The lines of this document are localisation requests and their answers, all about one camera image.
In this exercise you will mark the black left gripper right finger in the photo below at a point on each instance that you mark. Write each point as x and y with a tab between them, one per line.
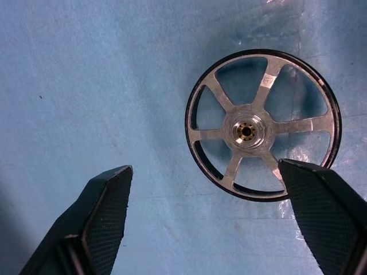
327	212

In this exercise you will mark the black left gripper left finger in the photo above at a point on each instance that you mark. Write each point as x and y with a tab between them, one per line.
106	217

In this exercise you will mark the spoked silver rotor wheel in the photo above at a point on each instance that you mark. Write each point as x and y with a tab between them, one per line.
249	130

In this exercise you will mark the blue table cover sheet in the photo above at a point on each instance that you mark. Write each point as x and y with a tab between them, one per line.
100	100

